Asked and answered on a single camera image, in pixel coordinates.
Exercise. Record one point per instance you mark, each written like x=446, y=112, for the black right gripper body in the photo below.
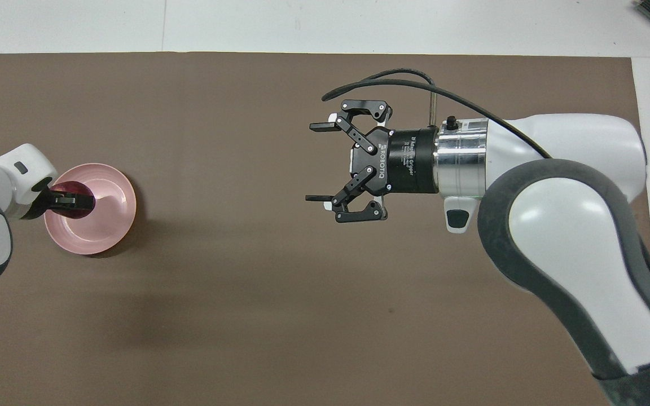
x=409, y=160

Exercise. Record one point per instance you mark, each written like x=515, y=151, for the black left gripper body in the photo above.
x=40, y=203

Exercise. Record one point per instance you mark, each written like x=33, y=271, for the dark red apple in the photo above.
x=74, y=187

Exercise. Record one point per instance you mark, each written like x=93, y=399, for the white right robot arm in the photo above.
x=573, y=225

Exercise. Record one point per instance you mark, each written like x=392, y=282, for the pink plate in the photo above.
x=108, y=225

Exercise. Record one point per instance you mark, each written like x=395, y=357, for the brown table mat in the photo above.
x=246, y=310

